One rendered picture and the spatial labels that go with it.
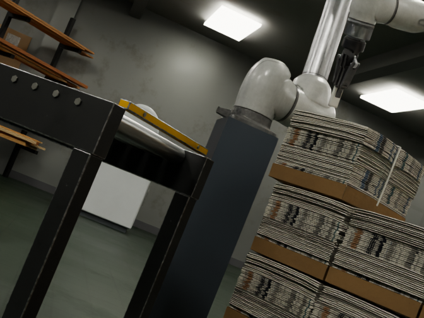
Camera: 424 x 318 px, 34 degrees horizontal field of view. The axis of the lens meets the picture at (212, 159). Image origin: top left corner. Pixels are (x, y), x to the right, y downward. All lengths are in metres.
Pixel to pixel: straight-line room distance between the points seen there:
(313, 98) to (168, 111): 8.82
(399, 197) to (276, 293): 0.51
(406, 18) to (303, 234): 0.79
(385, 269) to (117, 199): 7.37
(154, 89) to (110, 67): 0.80
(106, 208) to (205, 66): 3.54
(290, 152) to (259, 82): 0.44
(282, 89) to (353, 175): 0.62
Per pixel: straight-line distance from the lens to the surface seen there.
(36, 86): 1.60
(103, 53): 11.32
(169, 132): 1.68
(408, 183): 2.24
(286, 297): 1.99
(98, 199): 9.05
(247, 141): 2.42
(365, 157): 2.01
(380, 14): 2.29
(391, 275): 1.84
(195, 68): 11.47
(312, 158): 2.07
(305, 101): 2.56
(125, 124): 1.65
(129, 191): 9.05
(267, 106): 2.47
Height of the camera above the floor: 0.66
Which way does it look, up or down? 4 degrees up
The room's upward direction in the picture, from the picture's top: 22 degrees clockwise
